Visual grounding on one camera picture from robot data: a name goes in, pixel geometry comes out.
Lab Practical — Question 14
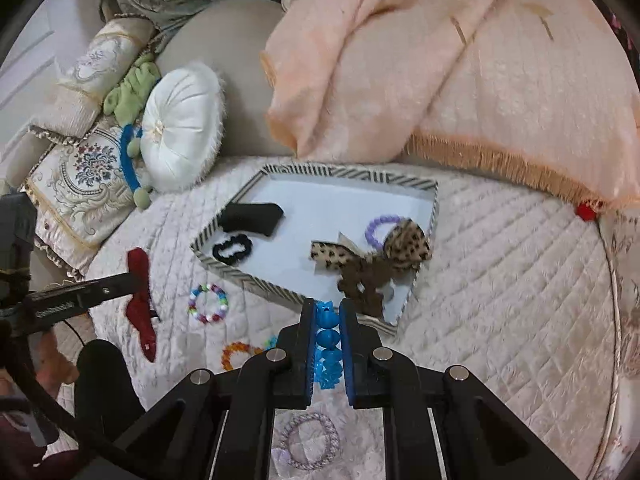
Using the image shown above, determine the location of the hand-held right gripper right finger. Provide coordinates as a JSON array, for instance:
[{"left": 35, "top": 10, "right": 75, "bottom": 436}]
[{"left": 339, "top": 299, "right": 581, "bottom": 480}]

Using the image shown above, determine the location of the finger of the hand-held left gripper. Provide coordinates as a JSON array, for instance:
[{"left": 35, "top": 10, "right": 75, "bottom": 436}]
[{"left": 24, "top": 271, "right": 147, "bottom": 324}]

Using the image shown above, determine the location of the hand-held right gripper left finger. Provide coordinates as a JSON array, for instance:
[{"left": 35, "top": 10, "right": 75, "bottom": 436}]
[{"left": 112, "top": 299, "right": 317, "bottom": 480}]

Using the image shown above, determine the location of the blue bead bracelet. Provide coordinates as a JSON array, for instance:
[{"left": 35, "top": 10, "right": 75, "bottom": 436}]
[{"left": 312, "top": 299, "right": 346, "bottom": 391}]

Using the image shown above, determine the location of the red hair bow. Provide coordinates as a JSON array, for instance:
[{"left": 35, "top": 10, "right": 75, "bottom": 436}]
[{"left": 124, "top": 247, "right": 161, "bottom": 363}]

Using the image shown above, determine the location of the striped-rim white tray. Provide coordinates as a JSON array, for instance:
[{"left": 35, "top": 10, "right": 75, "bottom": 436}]
[{"left": 189, "top": 161, "right": 441, "bottom": 338}]

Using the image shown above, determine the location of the person's left hand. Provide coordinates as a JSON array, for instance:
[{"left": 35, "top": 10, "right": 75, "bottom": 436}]
[{"left": 34, "top": 334, "right": 80, "bottom": 387}]

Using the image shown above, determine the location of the floral embroidered pillow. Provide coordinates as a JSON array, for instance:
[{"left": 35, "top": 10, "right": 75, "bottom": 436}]
[{"left": 22, "top": 115, "right": 156, "bottom": 281}]

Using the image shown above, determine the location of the dark cloth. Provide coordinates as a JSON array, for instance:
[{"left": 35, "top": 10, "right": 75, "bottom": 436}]
[{"left": 75, "top": 339, "right": 146, "bottom": 441}]

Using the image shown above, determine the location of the leopard print hair bow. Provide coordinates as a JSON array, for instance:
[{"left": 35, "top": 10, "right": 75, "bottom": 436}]
[{"left": 310, "top": 218, "right": 433, "bottom": 318}]

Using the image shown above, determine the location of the black scrunchie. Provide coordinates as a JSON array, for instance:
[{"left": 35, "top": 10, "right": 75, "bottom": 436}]
[{"left": 212, "top": 234, "right": 253, "bottom": 266}]

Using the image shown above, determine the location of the black hair clip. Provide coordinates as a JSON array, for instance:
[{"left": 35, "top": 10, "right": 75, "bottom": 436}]
[{"left": 218, "top": 202, "right": 285, "bottom": 237}]

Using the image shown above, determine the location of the cream quilted bed cover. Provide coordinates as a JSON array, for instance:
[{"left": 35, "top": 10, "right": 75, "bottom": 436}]
[{"left": 85, "top": 155, "right": 640, "bottom": 480}]

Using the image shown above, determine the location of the cream ribbed embroidered pillow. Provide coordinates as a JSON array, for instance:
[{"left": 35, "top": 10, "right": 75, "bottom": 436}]
[{"left": 30, "top": 17, "right": 156, "bottom": 138}]

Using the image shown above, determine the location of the green and blue plush toy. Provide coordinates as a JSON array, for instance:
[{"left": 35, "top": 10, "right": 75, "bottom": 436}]
[{"left": 102, "top": 55, "right": 163, "bottom": 211}]

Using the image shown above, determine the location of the round white fringed cushion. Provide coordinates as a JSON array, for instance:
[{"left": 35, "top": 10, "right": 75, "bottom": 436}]
[{"left": 140, "top": 61, "right": 227, "bottom": 193}]

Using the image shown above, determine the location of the peach fringed blanket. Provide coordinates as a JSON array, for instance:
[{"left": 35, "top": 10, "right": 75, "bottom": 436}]
[{"left": 260, "top": 0, "right": 640, "bottom": 211}]

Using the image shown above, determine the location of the beige sofa backrest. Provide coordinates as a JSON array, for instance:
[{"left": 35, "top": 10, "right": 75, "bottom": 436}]
[{"left": 155, "top": 0, "right": 301, "bottom": 158}]

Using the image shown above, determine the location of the orange bead bracelet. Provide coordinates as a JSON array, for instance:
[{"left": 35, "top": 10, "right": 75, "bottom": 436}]
[{"left": 221, "top": 341, "right": 266, "bottom": 373}]

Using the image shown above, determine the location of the lilac hair tie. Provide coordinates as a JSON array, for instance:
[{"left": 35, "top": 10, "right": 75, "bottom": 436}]
[{"left": 272, "top": 412, "right": 341, "bottom": 471}]

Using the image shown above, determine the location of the purple bead bracelet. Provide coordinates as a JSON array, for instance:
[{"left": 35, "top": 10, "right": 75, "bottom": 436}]
[{"left": 364, "top": 214, "right": 416, "bottom": 250}]

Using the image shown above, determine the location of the multicolour bead bracelet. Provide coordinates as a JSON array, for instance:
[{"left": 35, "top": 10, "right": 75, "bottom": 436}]
[{"left": 187, "top": 283, "right": 230, "bottom": 327}]

